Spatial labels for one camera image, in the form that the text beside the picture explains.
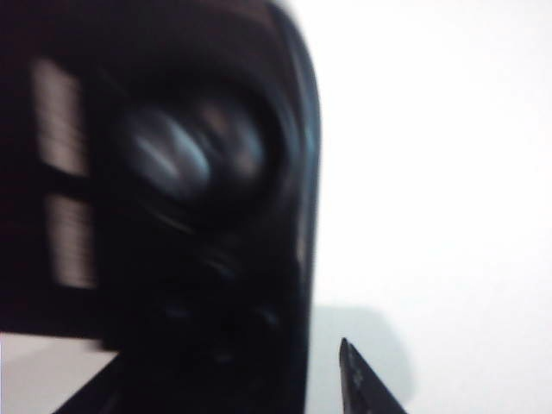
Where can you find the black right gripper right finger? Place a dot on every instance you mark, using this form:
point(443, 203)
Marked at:
point(360, 384)

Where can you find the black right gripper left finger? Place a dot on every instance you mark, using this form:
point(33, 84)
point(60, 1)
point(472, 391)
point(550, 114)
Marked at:
point(112, 392)

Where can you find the black metal-tipped joystick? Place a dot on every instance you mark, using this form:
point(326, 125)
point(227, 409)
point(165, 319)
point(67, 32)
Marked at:
point(168, 155)

